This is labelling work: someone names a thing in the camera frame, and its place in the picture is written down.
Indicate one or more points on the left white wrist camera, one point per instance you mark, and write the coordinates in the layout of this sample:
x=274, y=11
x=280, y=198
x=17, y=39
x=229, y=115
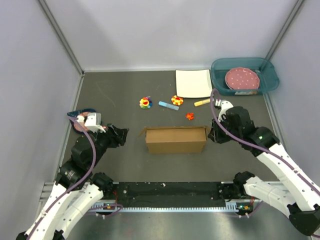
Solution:
x=91, y=122

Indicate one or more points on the pink dotted plate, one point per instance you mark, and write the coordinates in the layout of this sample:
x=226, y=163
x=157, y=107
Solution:
x=241, y=78

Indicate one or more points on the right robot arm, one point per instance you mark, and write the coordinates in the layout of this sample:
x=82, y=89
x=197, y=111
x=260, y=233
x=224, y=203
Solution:
x=300, y=202

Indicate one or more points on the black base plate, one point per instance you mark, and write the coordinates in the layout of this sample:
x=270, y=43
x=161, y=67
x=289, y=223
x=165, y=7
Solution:
x=175, y=194

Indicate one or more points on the aluminium frame rail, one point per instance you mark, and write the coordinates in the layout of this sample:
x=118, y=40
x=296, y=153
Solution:
x=47, y=188

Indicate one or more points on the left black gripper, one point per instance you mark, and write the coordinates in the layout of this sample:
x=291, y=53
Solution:
x=117, y=136

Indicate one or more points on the white square plate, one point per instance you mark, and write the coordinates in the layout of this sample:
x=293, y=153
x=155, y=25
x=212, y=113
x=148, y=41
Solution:
x=193, y=83

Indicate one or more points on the blue bowl red inside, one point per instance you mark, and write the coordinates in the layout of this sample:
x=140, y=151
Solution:
x=74, y=114

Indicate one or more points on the teal plastic bin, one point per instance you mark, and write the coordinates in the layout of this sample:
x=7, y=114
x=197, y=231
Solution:
x=265, y=70

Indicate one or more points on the rainbow flower plush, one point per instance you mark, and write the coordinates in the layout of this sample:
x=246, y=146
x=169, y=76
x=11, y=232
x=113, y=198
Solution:
x=145, y=103

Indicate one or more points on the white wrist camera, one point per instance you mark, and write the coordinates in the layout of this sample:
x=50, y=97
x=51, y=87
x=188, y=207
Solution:
x=223, y=106
x=91, y=122

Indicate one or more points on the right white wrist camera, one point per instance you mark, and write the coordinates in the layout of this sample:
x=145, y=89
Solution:
x=223, y=106

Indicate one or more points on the brown cardboard box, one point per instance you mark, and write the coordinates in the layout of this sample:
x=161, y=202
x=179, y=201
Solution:
x=175, y=139

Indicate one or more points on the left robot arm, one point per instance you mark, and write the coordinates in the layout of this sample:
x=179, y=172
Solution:
x=76, y=188

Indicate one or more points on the orange sun flower plush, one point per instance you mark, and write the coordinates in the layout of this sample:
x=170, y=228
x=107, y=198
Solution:
x=177, y=101

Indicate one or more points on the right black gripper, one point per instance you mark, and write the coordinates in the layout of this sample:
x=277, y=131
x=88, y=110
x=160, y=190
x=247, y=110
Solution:
x=214, y=134

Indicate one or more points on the grey slotted cable duct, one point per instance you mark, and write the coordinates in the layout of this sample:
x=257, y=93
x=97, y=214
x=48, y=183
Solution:
x=100, y=207

